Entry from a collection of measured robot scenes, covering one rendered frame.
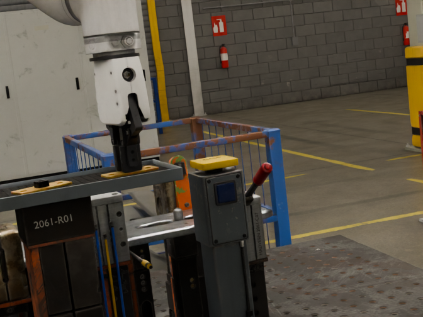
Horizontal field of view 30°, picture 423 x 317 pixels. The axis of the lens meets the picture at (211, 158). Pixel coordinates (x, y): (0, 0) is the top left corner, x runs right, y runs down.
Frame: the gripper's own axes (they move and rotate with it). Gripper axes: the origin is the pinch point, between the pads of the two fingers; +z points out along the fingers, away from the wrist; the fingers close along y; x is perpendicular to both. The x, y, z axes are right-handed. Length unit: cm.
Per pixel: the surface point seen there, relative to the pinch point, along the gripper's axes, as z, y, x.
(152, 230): 18.4, 26.7, -13.5
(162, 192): 15, 47, -26
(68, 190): 2.3, -6.0, 11.7
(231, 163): 3.1, -5.1, -15.0
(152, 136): 81, 764, -335
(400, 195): 117, 369, -371
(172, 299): 41, 50, -26
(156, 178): 2.9, -7.5, -1.1
